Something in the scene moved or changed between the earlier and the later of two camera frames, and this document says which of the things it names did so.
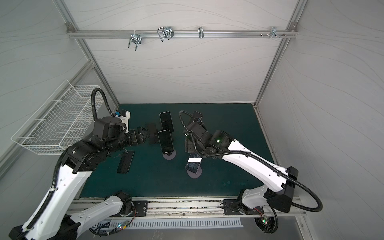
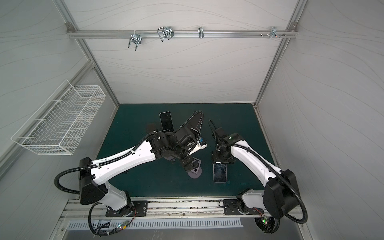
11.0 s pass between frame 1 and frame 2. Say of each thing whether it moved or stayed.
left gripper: moved
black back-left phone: stayed
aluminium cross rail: stayed
